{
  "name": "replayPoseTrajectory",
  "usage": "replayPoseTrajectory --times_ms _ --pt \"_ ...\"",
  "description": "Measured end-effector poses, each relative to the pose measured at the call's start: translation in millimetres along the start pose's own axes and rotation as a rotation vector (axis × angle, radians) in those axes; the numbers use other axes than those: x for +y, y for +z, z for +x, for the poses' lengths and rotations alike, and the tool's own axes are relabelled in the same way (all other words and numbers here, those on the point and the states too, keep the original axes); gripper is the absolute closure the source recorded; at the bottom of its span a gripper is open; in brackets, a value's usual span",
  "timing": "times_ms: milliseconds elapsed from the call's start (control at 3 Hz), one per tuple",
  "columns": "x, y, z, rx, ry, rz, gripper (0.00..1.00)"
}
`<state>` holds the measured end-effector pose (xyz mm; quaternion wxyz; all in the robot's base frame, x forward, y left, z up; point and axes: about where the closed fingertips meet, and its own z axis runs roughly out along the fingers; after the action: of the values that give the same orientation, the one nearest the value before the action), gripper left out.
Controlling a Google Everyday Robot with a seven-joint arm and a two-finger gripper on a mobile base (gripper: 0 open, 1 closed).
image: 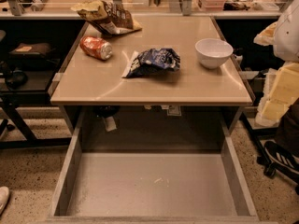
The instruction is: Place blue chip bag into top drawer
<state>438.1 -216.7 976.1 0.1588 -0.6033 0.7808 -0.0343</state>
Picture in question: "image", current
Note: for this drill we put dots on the black side table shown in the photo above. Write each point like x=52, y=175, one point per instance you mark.
x=19, y=88

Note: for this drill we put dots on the crushed red soda can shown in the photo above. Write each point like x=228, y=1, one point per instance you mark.
x=96, y=47

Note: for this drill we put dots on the black and white sneaker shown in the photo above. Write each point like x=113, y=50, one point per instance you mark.
x=283, y=160

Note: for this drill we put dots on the white bowl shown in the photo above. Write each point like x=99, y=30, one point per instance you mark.
x=212, y=52

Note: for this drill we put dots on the white shoe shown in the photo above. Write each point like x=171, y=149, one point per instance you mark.
x=4, y=195

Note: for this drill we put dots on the blue chip bag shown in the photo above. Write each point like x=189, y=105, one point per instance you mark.
x=151, y=61

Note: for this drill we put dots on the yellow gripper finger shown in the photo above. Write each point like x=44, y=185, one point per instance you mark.
x=280, y=91
x=266, y=36

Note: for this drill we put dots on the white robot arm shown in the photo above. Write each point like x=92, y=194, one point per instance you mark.
x=286, y=35

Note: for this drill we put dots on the brown chip bag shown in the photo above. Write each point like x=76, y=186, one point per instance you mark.
x=107, y=17

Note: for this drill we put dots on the open grey drawer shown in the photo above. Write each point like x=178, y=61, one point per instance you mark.
x=153, y=169

